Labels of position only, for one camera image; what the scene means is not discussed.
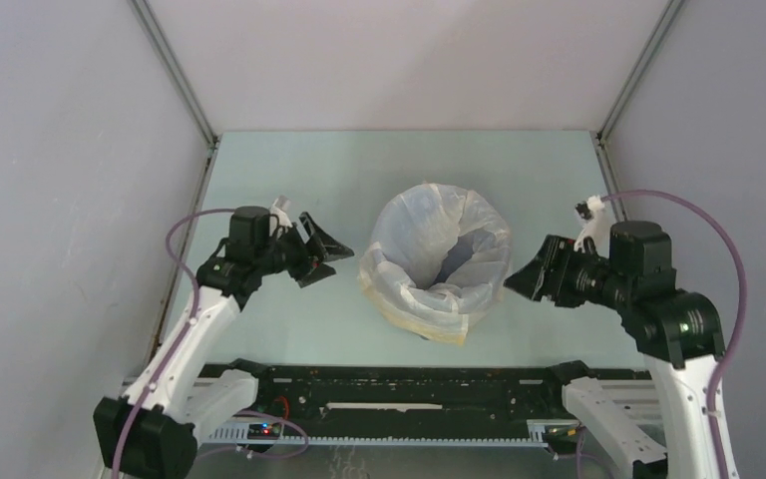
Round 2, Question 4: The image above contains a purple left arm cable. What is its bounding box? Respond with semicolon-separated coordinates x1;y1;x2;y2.
110;209;310;479

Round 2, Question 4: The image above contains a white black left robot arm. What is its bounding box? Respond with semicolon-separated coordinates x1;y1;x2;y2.
93;203;354;478

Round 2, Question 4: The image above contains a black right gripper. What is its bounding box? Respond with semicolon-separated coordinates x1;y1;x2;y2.
502;232;630;308

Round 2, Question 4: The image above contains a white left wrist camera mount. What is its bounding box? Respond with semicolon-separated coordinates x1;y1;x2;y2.
269;196;294;239

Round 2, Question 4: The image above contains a translucent yellowish trash bag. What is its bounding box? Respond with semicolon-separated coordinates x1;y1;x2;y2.
358;183;513;345

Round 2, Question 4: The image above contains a corner aluminium post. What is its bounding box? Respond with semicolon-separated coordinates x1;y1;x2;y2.
128;0;219;147
597;0;687;144

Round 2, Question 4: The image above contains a light blue slotted cable duct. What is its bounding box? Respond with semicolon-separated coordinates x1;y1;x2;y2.
201;421;547;448

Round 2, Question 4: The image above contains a left corner aluminium post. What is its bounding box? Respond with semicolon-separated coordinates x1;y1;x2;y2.
128;0;219;147

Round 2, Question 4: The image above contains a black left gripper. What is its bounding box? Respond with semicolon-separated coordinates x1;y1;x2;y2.
256;213;353;288

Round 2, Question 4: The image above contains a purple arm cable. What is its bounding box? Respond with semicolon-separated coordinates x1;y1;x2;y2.
110;209;310;479
574;190;749;479

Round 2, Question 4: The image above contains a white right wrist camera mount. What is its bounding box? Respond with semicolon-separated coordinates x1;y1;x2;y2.
574;196;609;253

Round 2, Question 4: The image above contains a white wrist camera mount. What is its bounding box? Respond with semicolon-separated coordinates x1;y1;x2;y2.
269;196;294;239
574;196;609;253

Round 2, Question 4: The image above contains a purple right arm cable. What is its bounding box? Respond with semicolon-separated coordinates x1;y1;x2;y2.
574;190;749;479

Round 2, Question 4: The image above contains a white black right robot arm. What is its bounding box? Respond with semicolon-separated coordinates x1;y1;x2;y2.
505;221;738;478

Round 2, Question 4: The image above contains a right corner aluminium post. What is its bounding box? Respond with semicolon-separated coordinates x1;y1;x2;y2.
597;0;687;144

